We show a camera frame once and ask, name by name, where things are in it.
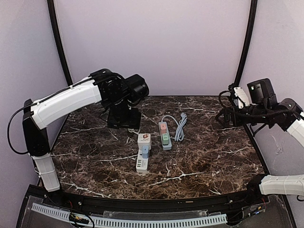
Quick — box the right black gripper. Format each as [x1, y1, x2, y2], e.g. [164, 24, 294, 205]
[216, 104, 270, 129]

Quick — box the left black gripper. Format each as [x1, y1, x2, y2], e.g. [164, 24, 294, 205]
[106, 95, 141, 130]

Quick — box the white cube socket adapter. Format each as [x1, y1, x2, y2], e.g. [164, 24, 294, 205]
[137, 133, 152, 150]

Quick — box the blue plug adapter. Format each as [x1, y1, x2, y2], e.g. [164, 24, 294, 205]
[142, 145, 150, 159]

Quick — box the pink plug adapter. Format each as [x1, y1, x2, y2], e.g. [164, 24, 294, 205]
[160, 123, 167, 134]

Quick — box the blue-grey power strip cable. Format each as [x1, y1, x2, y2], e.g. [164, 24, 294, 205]
[161, 113, 188, 143]

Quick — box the green plug adapter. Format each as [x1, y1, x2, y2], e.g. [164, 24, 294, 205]
[161, 133, 170, 146]

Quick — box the white power strip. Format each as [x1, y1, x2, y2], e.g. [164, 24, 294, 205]
[135, 150, 149, 173]

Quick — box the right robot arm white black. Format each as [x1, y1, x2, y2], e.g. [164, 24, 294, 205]
[216, 96, 304, 206]

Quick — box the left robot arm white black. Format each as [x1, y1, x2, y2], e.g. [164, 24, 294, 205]
[7, 69, 149, 207]

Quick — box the right black frame post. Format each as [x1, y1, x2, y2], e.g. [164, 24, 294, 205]
[228, 0, 258, 91]

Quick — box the black frame post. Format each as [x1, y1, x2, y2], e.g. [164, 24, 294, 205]
[228, 0, 258, 91]
[47, 0, 73, 86]

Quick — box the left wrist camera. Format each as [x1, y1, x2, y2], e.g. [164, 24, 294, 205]
[126, 74, 149, 98]

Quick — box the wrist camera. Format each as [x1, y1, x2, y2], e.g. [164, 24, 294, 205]
[247, 78, 277, 109]
[126, 74, 149, 98]

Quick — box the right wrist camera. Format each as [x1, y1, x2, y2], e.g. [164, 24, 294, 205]
[247, 78, 277, 109]

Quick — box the black front frame rail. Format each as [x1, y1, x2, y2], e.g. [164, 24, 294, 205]
[26, 185, 268, 214]

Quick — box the white slotted cable duct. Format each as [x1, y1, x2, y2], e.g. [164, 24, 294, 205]
[31, 203, 228, 228]

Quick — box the left black frame post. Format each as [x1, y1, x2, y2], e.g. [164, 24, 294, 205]
[47, 0, 73, 86]

